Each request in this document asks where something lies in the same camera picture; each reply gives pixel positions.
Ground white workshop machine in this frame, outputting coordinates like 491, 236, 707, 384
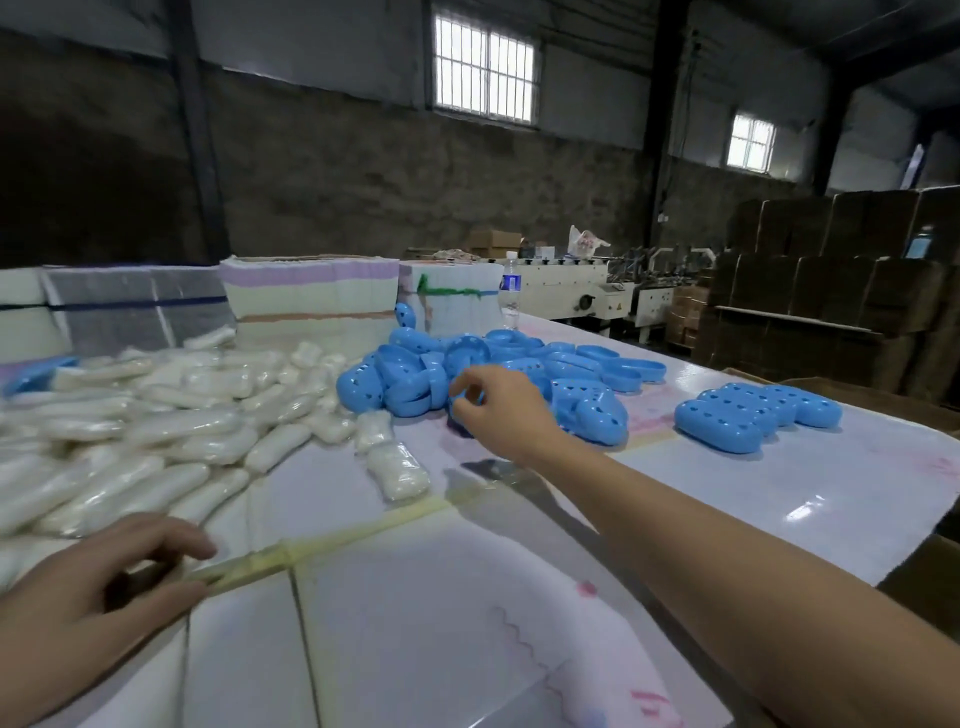
502, 247, 714, 346

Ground person's right hand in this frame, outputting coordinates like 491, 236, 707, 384
448, 365, 571, 466

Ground stacks of brown carton boxes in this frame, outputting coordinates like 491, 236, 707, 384
663, 187, 960, 399

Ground dark metal pillar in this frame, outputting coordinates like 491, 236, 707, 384
168, 0, 230, 264
644, 0, 688, 249
813, 67, 856, 196

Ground person's right forearm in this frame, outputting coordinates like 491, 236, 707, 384
532, 434, 960, 728

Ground white plastic bag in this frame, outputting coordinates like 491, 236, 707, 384
566, 224, 611, 260

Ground row of stacked flat cartons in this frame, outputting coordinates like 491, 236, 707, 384
0, 268, 73, 365

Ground person's left hand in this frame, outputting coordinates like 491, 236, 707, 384
0, 512, 219, 728

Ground clear water bottle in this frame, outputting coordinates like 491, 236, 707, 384
498, 260, 524, 331

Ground white carton stack, pink stripe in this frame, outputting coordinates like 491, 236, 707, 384
219, 254, 401, 354

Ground small barred window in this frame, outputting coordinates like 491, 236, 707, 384
725, 112, 778, 172

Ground row of blue boxes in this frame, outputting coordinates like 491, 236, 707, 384
674, 382, 843, 455

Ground pile of white soaps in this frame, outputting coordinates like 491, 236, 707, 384
0, 326, 433, 594

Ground pile of blue plastic lids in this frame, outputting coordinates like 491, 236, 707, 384
335, 301, 669, 449

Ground silver sheet bundle, blue band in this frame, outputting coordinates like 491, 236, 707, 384
41, 266, 238, 361

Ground white sheet stack, green mark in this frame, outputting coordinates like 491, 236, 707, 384
397, 260, 505, 339

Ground brown cardboard box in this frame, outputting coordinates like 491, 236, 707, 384
468, 228, 524, 260

